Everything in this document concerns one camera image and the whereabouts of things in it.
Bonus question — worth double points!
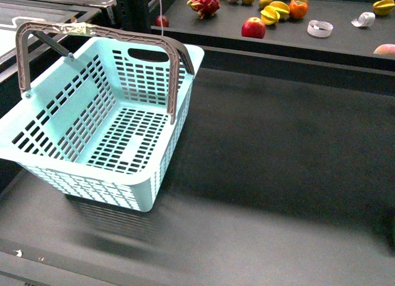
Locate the right brown kiwi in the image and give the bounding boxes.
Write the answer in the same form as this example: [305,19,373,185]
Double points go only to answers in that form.
[259,0,273,10]

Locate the black shelf upright post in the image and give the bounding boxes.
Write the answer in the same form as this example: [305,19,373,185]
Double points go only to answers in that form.
[116,0,151,33]

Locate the front yellow starfruit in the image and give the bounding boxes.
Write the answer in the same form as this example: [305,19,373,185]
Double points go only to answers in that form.
[260,6,280,25]

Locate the pink dragon fruit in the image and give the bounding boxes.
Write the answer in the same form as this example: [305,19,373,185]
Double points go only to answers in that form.
[187,0,220,19]

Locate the small dark red apple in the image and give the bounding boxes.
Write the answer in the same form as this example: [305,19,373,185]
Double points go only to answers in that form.
[155,15,170,27]

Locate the rear yellow starfruit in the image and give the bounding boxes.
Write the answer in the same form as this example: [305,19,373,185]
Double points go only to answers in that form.
[270,1,289,19]

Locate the grey basket handle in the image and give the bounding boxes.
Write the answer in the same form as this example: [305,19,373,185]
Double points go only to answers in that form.
[32,28,194,75]
[15,21,194,124]

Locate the clear tape roll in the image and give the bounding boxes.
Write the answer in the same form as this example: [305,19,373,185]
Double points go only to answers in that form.
[307,20,333,38]

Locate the light blue plastic basket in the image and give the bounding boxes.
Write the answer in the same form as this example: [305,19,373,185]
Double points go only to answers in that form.
[1,38,194,212]

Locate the orange persimmon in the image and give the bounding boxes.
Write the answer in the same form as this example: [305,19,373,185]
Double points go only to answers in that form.
[289,1,309,20]

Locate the pink peach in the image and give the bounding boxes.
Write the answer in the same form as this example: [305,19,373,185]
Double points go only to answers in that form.
[373,44,395,56]

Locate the white hanging cable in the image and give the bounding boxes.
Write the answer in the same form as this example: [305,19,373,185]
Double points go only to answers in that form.
[157,0,165,37]

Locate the far right yellow starfruit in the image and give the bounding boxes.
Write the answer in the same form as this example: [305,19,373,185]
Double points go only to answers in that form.
[373,0,394,16]

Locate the yellow starfruit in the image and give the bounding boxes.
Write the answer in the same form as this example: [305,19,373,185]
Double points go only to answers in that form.
[373,0,394,16]
[260,6,280,25]
[270,1,289,19]

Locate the large red apple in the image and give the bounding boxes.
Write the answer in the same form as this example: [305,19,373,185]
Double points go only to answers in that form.
[241,17,266,39]

